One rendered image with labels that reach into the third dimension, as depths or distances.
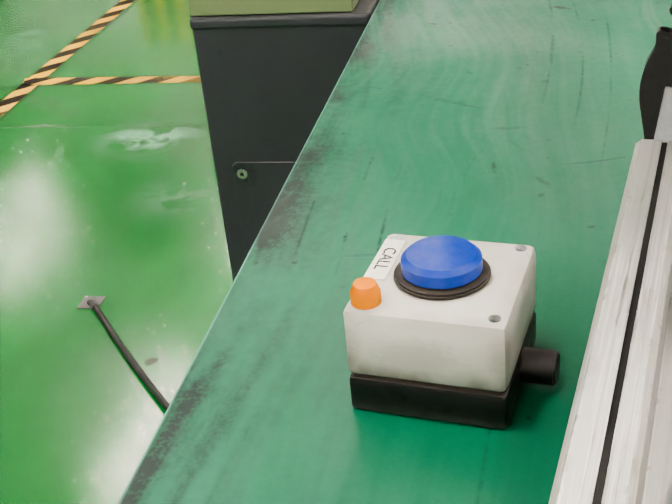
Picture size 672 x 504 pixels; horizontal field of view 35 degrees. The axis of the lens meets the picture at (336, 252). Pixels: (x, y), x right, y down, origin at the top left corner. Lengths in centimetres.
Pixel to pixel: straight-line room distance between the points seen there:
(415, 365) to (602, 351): 11
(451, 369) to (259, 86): 73
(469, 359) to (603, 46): 55
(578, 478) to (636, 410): 4
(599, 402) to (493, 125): 46
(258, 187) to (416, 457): 77
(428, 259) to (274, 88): 69
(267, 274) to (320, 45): 53
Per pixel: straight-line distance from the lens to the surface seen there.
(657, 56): 64
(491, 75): 95
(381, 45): 104
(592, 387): 42
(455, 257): 52
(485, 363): 51
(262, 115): 121
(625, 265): 49
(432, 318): 50
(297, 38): 117
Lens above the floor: 112
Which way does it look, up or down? 30 degrees down
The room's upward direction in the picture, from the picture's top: 6 degrees counter-clockwise
